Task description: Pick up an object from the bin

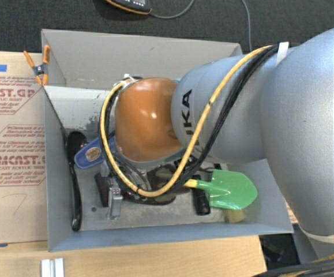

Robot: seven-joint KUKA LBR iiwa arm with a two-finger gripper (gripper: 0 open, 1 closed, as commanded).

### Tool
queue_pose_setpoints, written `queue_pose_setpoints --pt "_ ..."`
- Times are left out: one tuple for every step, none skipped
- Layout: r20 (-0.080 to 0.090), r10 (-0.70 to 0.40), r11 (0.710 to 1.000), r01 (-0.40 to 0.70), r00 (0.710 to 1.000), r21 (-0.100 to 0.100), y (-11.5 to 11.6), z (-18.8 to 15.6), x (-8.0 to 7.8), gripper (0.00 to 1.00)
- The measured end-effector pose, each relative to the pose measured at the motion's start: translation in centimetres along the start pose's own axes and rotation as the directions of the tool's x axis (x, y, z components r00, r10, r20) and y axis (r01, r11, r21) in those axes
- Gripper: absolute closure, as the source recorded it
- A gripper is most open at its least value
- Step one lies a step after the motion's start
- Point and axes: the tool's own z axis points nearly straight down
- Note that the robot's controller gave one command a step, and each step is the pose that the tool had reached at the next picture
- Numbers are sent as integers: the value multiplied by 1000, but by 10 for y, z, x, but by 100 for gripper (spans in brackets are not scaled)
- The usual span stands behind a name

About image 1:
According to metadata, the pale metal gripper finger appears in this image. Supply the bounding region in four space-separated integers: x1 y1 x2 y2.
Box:
107 186 124 220

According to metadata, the black cylinder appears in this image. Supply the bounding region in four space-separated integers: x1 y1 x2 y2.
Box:
192 188 212 216

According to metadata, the tan bristle brush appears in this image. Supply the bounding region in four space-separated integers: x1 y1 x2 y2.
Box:
223 208 247 224

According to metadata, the brown cardboard board, red print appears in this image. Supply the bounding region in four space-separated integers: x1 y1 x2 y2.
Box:
0 50 48 245

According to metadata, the grey metal bin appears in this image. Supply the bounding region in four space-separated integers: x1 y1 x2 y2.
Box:
41 29 295 253

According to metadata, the black long-handled spoon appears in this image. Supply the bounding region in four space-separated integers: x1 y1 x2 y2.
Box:
66 130 88 232

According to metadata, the green toy shovel, yellow handle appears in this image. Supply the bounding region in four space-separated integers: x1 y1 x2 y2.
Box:
183 169 258 211

